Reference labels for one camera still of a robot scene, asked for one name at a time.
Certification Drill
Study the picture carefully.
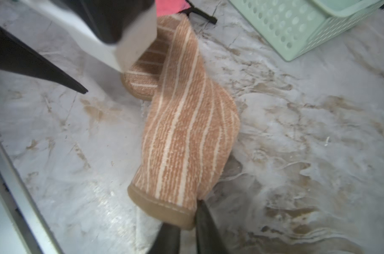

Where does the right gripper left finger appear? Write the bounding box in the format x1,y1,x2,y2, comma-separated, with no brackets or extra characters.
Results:
147,223,181,254

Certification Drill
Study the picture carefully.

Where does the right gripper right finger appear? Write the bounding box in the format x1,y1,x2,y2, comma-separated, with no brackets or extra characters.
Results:
195,200,230,254

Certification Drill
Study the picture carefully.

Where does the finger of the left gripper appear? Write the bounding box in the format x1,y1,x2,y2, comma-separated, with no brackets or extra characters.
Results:
0,27,88,94

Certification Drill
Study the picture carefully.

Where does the brown striped dishcloth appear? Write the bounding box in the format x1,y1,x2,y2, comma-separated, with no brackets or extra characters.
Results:
122,14,240,230

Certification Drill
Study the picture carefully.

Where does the pink grey dishcloth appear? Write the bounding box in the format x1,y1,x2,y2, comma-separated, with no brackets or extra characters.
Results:
155,0,218,25

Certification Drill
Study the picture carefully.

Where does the mint green plastic basket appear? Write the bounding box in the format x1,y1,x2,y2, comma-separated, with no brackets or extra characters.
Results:
231,0,384,61

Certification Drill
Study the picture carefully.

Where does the aluminium front rail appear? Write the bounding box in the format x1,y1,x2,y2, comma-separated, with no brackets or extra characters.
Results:
0,142,63,254

